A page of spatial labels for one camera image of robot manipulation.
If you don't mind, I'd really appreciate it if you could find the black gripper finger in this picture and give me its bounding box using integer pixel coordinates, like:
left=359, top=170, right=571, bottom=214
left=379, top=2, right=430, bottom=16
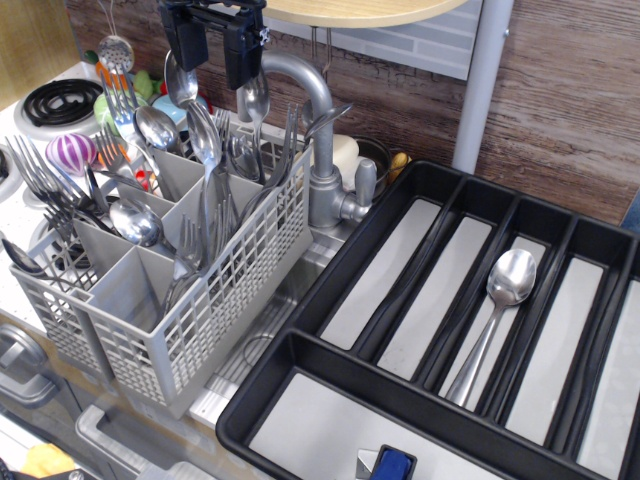
left=223, top=30, right=262, bottom=90
left=167, top=22, right=209, bottom=71

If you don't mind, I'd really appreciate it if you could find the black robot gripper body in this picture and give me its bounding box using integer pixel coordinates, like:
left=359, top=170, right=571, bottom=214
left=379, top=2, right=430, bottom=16
left=158, top=1, right=270, bottom=48

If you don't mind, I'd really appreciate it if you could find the big steel spoon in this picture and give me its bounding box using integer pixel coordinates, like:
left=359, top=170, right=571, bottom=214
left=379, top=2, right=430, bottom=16
left=186, top=100, right=221, bottom=270

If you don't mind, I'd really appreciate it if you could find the steel spoon back compartment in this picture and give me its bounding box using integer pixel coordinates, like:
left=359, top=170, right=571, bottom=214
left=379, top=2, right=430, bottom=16
left=134, top=105, right=182, bottom=155

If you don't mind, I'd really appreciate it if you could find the grey plastic cutlery basket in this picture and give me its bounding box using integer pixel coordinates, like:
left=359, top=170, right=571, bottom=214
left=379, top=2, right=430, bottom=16
left=8, top=109, right=315, bottom=420

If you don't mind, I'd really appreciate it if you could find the dark spoon at basket edge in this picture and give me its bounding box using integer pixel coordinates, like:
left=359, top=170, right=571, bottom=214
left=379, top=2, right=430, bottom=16
left=1, top=238, right=75, bottom=288

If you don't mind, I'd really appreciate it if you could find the steel spoon in tray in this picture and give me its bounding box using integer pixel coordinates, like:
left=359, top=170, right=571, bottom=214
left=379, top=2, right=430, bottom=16
left=446, top=249, right=537, bottom=407

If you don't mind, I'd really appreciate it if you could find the black cutlery tray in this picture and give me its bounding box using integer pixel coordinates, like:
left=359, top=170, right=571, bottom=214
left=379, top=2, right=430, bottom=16
left=216, top=160, right=639, bottom=479

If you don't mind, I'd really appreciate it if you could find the blue object in tray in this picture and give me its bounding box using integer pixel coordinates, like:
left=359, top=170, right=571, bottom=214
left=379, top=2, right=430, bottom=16
left=370, top=445, right=417, bottom=480

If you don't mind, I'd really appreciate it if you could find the green toy vegetable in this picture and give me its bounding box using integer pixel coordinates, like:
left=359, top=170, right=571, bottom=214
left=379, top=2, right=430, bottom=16
left=133, top=70, right=154, bottom=100

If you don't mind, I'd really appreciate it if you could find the hanging perforated skimmer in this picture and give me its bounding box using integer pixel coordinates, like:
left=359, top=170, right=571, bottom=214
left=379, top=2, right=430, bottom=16
left=97, top=0, right=135, bottom=75

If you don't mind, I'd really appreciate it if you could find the blue toy bowl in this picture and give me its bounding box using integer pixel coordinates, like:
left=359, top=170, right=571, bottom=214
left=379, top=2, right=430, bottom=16
left=151, top=95, right=188, bottom=132

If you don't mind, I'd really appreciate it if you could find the round wooden shelf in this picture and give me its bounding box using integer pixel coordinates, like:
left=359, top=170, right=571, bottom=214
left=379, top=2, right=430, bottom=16
left=264, top=0, right=465, bottom=29

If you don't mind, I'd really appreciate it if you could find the steel fork back left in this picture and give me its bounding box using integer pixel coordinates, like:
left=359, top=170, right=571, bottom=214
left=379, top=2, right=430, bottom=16
left=99, top=72, right=175, bottom=201

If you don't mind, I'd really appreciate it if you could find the white toy bottle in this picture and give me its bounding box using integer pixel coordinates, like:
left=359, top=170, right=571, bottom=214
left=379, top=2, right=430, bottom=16
left=333, top=134, right=369, bottom=192

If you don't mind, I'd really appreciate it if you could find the black coil stove burner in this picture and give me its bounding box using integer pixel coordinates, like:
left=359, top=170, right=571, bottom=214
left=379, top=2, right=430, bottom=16
left=22, top=79, right=104, bottom=127

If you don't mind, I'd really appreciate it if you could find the small steel pot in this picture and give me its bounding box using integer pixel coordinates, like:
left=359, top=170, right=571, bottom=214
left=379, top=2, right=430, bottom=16
left=354, top=135, right=392, bottom=200

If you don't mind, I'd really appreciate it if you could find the purple striped toy egg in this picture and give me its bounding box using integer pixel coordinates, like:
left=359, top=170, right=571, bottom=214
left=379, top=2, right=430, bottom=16
left=45, top=133, right=97, bottom=177

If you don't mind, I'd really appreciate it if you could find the grey metal faucet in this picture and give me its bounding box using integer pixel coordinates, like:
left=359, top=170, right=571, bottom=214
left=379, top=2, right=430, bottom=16
left=261, top=50, right=376, bottom=228

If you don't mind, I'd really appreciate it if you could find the steel fork front compartment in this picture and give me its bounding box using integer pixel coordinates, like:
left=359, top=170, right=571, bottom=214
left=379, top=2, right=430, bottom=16
left=161, top=214, right=202, bottom=319

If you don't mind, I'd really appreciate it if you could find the steel forks cluster left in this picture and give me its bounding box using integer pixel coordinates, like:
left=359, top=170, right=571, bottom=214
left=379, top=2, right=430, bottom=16
left=5, top=135, right=113, bottom=233

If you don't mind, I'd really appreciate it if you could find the white metal pole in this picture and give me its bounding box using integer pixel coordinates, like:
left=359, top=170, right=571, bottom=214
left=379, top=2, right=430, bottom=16
left=452, top=0, right=514, bottom=174

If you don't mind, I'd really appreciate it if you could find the yellow toy food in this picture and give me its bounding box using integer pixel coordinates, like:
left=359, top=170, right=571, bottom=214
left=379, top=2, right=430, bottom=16
left=20, top=444, right=76, bottom=479

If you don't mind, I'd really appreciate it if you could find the grey oven handle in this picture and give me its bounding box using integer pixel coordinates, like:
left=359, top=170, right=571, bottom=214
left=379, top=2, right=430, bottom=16
left=1, top=324, right=58, bottom=410

